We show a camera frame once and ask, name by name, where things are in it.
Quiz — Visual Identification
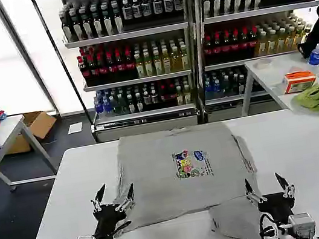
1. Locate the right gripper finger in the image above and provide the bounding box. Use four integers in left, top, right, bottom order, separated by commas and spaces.
242, 175, 268, 206
274, 169, 297, 200

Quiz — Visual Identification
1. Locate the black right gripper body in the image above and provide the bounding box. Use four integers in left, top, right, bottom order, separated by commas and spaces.
256, 190, 300, 228

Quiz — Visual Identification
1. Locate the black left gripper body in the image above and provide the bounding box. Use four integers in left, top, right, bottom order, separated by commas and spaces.
88, 201, 131, 239

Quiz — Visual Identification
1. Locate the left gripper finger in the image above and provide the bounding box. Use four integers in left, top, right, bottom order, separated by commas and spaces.
88, 183, 110, 213
111, 183, 138, 213

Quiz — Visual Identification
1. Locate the grey printed t-shirt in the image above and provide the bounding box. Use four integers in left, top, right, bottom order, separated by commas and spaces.
101, 113, 280, 239

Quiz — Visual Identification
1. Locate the white paper sheet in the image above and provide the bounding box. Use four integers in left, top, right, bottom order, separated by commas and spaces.
66, 122, 84, 136

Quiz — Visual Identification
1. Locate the green cloth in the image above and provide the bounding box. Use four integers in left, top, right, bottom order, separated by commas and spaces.
291, 83, 319, 117

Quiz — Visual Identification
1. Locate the large open cardboard box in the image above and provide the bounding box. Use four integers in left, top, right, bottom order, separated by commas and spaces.
1, 108, 62, 156

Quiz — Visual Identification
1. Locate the orange tissue box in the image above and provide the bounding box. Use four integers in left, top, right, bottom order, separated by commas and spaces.
281, 68, 319, 95

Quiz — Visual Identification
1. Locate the grey side table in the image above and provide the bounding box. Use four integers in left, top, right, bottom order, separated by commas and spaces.
0, 110, 66, 228

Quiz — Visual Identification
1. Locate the white desk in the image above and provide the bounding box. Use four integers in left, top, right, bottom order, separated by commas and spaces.
233, 48, 319, 130

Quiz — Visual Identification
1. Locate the blue-label water bottle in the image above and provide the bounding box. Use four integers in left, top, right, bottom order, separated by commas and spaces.
305, 43, 319, 67

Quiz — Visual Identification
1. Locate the black slanted pole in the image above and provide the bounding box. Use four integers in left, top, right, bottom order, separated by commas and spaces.
30, 0, 95, 141

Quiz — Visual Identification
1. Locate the metal shelf with bottles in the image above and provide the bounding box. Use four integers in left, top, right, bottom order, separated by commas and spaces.
185, 0, 319, 123
46, 0, 210, 147

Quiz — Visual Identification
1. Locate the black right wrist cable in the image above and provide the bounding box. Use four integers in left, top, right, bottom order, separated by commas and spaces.
256, 210, 280, 239

